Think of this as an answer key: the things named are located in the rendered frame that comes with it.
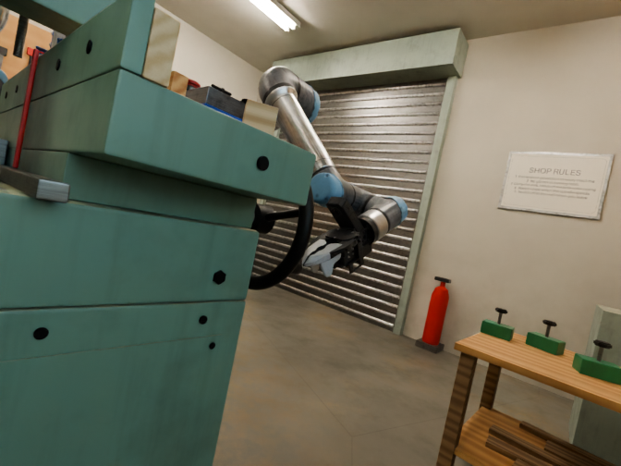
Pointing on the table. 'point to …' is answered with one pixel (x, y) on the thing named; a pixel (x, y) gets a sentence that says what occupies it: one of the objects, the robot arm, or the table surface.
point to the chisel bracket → (57, 12)
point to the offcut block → (261, 116)
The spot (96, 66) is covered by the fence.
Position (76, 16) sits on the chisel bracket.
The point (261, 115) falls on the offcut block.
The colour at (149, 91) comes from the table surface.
